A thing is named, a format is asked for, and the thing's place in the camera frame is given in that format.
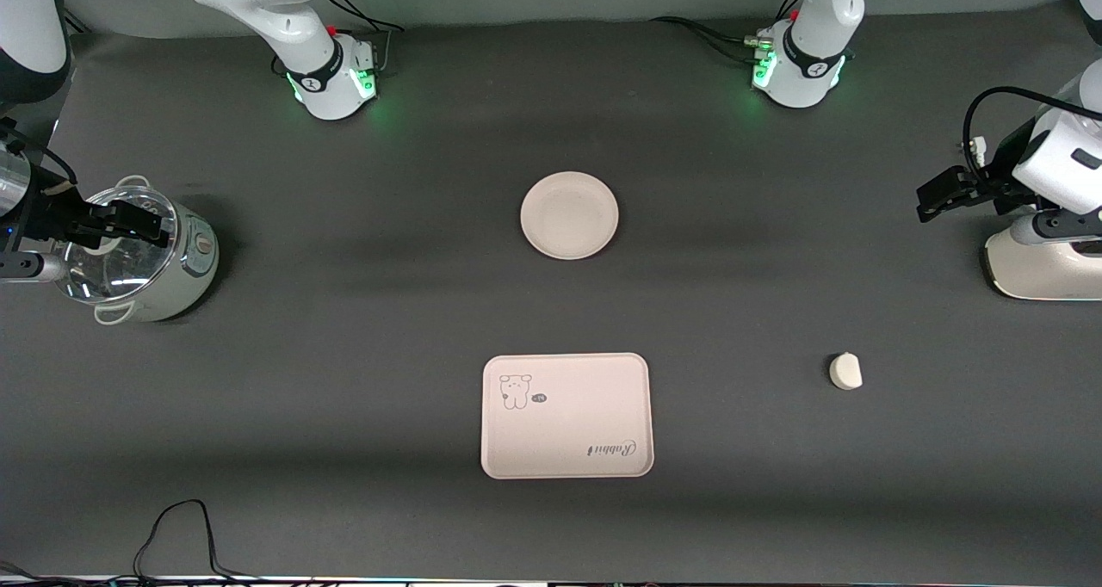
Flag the small white steamed bun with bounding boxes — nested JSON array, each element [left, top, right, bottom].
[[828, 351, 864, 392]]

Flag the round cream plate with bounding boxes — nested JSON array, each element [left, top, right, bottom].
[[519, 170, 620, 262]]

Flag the cream rectangular tray rabbit print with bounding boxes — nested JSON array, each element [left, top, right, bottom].
[[480, 352, 656, 481]]

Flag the glass pot lid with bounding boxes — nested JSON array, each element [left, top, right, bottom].
[[52, 185, 183, 306]]

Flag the pale green electric cooking pot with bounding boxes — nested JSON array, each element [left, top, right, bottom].
[[52, 175, 221, 326]]

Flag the beige white appliance base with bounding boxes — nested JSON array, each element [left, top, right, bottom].
[[981, 224, 1102, 302]]

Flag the dark grey table cover mat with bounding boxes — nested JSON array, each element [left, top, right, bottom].
[[0, 0, 1102, 582]]

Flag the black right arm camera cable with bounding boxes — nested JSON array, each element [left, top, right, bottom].
[[0, 117, 81, 195]]

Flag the thin black floor cable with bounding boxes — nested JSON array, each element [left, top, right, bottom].
[[0, 498, 285, 587]]

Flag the black right arm base cables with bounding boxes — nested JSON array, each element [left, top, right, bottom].
[[322, 0, 406, 77]]

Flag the black arm base cables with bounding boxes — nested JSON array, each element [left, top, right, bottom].
[[322, 0, 406, 77], [649, 0, 807, 65]]

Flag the black left arm base cables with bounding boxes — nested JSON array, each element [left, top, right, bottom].
[[649, 0, 807, 65]]

